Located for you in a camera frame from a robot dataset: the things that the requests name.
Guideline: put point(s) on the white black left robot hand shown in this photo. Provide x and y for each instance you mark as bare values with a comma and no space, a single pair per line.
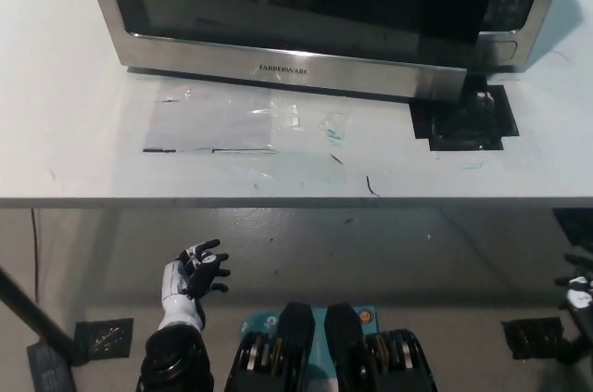
178,308

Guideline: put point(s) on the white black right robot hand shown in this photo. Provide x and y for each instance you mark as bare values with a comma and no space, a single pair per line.
581,292

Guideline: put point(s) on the stainless steel microwave body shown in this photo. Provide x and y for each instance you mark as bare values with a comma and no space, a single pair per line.
519,7

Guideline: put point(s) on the black table leg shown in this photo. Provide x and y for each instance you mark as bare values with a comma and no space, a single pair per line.
576,350
32,308

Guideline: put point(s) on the black floor mat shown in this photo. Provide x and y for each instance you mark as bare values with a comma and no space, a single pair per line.
576,227

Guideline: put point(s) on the black floor tape marker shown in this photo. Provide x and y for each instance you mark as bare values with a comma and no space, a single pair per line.
104,338
533,338

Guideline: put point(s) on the black flat floor box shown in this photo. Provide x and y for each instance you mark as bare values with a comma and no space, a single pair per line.
48,371

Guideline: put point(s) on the small clear tape piece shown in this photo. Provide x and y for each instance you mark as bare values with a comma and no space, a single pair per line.
333,123

